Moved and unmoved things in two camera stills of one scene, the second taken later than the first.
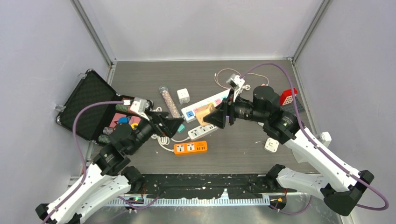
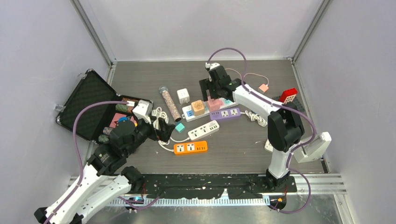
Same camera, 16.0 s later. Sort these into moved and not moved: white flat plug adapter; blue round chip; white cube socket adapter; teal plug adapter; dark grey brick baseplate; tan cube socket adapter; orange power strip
Moved: tan cube socket adapter
Not moved: teal plug adapter; dark grey brick baseplate; white flat plug adapter; blue round chip; white cube socket adapter; orange power strip
